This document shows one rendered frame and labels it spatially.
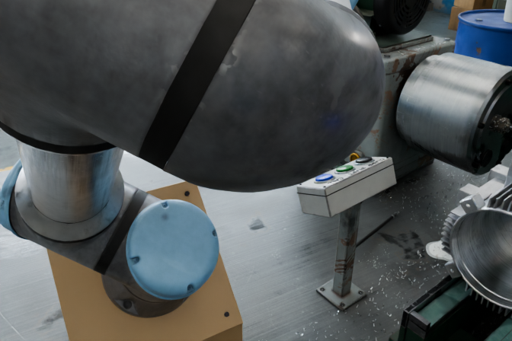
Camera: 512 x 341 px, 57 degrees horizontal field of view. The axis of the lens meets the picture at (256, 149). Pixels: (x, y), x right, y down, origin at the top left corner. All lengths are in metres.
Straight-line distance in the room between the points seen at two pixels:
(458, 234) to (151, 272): 0.48
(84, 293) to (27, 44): 0.62
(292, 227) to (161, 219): 0.59
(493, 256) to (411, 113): 0.39
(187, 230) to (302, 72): 0.41
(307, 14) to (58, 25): 0.10
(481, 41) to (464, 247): 2.31
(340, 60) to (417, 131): 0.93
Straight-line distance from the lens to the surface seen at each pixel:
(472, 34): 3.09
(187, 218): 0.59
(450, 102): 1.09
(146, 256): 0.57
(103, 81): 0.20
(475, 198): 0.77
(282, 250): 1.06
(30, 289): 1.07
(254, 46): 0.19
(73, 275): 0.80
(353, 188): 0.79
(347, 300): 0.96
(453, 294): 0.85
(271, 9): 0.20
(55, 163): 0.36
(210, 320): 0.82
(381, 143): 1.22
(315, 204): 0.78
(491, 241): 0.91
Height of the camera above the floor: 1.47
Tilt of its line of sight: 27 degrees down
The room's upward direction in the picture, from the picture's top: straight up
